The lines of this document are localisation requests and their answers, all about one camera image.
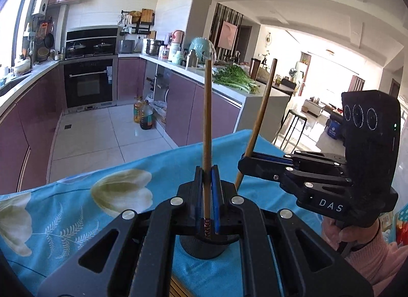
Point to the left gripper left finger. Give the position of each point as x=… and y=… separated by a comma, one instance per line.
x=133, y=254

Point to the pink right sleeve forearm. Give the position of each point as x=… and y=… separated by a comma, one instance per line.
x=378, y=262

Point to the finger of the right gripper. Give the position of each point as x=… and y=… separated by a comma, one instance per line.
x=290, y=177
x=303, y=157

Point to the black built-in oven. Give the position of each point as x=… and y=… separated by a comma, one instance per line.
x=90, y=83

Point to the black wall shelf rack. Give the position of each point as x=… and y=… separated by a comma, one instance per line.
x=137, y=22

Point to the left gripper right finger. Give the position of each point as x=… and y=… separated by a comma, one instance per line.
x=280, y=254

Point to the green leafy vegetables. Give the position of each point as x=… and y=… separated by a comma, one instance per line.
x=235, y=77

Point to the pink thermos kettle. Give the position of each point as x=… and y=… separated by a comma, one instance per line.
x=178, y=36

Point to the teal kitchen appliance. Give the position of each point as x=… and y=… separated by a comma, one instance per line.
x=204, y=49

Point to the purple kitchen cabinets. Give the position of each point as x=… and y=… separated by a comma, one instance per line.
x=40, y=145

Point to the black range hood stove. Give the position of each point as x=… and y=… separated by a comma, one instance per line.
x=91, y=41

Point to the steel cooking pot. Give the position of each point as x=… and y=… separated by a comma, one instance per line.
x=151, y=46

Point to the chopstick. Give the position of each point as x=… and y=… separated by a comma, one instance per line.
x=207, y=147
x=261, y=112

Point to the black bar stool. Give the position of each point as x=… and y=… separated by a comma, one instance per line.
x=297, y=124

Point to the cooking oil bottle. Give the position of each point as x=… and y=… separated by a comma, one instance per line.
x=143, y=113

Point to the person's right hand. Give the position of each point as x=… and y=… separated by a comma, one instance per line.
x=333, y=235

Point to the blue floral tablecloth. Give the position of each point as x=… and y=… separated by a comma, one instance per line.
x=43, y=227

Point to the hanging black frying pan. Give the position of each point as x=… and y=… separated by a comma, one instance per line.
x=49, y=41

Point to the black mesh utensil holder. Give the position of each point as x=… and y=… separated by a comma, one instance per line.
x=206, y=249

